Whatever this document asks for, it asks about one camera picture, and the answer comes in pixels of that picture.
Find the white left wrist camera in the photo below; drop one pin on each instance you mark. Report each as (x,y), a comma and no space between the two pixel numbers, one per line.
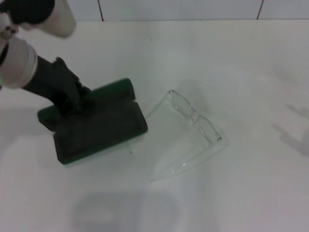
(62,21)

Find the green glasses case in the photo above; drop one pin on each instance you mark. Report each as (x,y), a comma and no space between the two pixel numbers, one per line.
(101,130)

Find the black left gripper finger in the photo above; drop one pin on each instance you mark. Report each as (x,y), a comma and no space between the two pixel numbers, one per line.
(85,91)

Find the clear plastic glasses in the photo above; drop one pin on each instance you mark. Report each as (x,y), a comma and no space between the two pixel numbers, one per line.
(183,105)

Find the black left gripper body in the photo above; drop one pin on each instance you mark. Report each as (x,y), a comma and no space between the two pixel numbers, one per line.
(48,79)

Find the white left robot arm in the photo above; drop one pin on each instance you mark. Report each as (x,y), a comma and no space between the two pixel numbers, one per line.
(17,62)

